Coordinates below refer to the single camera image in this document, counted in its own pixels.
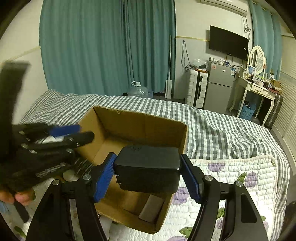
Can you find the black wall television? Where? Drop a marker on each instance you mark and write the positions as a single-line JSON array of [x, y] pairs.
[[228, 42]]

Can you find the blue laundry basket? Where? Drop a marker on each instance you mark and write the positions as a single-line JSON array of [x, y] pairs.
[[247, 110]]

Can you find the clear water jug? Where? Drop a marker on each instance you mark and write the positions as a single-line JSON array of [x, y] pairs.
[[139, 91]]

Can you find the white floral quilt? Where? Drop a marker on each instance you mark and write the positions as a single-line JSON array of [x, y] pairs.
[[52, 219]]

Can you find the grey checkered bedsheet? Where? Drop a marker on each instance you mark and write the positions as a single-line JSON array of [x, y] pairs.
[[226, 147]]

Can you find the white dressing table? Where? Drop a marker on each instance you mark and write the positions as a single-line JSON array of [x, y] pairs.
[[276, 100]]

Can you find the white suitcase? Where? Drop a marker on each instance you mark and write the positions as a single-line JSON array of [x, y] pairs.
[[197, 86]]

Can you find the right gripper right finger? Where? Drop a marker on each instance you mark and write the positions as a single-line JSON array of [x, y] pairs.
[[193, 178]]

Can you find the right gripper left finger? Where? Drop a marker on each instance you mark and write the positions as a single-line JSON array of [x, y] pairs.
[[102, 176]]

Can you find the grey small refrigerator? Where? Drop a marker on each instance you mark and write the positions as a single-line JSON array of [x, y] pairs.
[[219, 88]]

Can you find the white air conditioner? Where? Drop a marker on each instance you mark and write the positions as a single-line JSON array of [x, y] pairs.
[[235, 6]]

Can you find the black 65W charger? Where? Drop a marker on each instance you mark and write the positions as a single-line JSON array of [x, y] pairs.
[[148, 169]]

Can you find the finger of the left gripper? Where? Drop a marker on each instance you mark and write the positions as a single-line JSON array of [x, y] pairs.
[[64, 141], [64, 130]]

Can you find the white oval vanity mirror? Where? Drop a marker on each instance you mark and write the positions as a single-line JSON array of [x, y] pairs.
[[257, 59]]

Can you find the white flat mop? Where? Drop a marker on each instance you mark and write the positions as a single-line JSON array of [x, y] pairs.
[[169, 81]]

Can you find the teal curtain left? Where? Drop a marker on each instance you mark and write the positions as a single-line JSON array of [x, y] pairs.
[[100, 47]]

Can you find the teal curtain right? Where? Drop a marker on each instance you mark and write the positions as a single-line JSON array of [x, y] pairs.
[[267, 34]]

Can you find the teal curtain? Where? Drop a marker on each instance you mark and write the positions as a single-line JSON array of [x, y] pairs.
[[100, 47], [267, 34]]

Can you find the grey box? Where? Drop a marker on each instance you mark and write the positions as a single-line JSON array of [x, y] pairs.
[[151, 209]]

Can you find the cardboard box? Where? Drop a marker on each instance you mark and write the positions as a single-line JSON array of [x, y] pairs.
[[115, 129]]

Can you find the person's left hand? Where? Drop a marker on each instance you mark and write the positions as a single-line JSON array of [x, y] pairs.
[[24, 198]]

